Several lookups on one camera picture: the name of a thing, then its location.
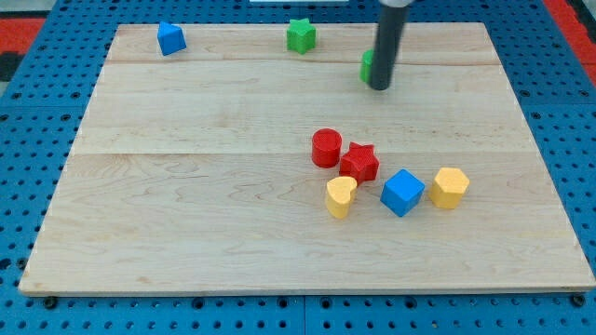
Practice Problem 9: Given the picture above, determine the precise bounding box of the yellow hexagon block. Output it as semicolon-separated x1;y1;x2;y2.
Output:
428;167;470;209

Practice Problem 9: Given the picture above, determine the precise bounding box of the red cylinder block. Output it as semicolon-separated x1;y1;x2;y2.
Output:
311;128;343;168

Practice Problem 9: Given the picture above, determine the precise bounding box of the yellow heart block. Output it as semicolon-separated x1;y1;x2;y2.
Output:
325;176;358;219

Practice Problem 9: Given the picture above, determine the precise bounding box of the red star block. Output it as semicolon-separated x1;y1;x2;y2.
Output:
339;141;380;184

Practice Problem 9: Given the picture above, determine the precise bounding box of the light wooden board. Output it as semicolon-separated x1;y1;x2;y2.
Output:
19;22;595;297

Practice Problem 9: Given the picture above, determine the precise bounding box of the blue cube block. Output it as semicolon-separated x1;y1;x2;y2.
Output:
380;168;425;217

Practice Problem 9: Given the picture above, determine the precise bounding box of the green block behind tool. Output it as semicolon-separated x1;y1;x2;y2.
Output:
359;49;373;84

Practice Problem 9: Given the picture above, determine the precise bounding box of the green star block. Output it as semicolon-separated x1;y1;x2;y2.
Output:
286;18;317;55

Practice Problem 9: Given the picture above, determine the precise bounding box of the blue triangular prism block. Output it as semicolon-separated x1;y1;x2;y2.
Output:
156;21;186;56

